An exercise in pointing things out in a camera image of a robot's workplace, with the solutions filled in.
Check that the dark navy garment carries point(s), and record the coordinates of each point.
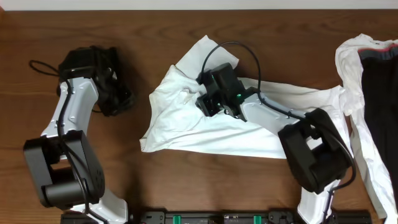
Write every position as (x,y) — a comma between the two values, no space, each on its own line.
(379,86)

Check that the folded black cloth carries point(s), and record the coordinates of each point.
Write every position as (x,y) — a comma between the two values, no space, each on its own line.
(94,63)

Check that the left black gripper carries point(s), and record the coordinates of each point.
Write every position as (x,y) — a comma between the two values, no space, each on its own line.
(118,90)

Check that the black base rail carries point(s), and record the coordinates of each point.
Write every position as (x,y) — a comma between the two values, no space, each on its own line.
(271,217)

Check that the plain white t-shirt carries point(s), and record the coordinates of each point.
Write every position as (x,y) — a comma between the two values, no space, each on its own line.
(372,169)

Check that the white robot print t-shirt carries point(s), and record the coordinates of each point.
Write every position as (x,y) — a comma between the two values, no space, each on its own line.
(177,123)

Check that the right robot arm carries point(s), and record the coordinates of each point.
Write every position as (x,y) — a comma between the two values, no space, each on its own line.
(317,156)

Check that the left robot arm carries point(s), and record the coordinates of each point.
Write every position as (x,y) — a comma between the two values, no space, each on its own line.
(64,168)

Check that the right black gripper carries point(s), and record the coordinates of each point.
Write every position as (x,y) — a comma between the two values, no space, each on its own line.
(205,104)

